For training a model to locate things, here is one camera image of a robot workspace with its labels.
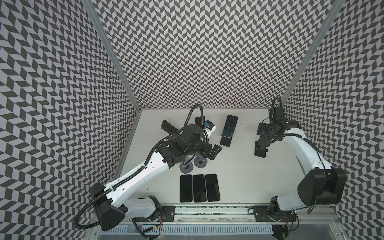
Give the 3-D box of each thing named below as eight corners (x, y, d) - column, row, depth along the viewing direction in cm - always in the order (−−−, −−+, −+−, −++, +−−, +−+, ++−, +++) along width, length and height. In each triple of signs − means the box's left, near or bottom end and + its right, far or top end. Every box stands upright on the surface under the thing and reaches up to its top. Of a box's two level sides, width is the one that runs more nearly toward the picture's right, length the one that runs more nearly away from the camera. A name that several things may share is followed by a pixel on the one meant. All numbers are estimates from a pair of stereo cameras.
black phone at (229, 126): (220, 140, 102) (223, 127, 90) (224, 127, 109) (227, 113, 97) (230, 143, 100) (234, 130, 89) (234, 130, 107) (238, 116, 96)
